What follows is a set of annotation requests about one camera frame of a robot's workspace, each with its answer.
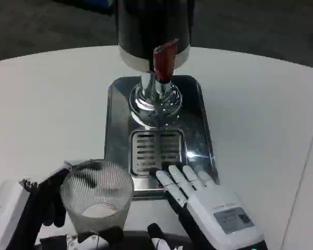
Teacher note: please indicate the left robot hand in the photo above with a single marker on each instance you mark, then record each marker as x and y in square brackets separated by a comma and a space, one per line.
[34, 208]

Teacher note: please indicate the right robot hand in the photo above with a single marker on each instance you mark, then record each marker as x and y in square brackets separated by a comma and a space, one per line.
[219, 213]

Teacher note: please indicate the clear ribbed glass cup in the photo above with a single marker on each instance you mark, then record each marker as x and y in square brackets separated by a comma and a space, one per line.
[99, 208]

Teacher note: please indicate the steel drip tray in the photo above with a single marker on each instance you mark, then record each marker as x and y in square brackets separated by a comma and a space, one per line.
[195, 125]

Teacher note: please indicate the slotted steel drain grid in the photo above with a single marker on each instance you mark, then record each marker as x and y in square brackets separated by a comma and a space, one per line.
[146, 151]

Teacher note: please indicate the red tap lever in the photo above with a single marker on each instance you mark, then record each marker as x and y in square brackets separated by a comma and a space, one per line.
[165, 61]

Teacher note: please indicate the black steel drink dispenser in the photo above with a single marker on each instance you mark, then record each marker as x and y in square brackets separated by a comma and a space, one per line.
[151, 23]

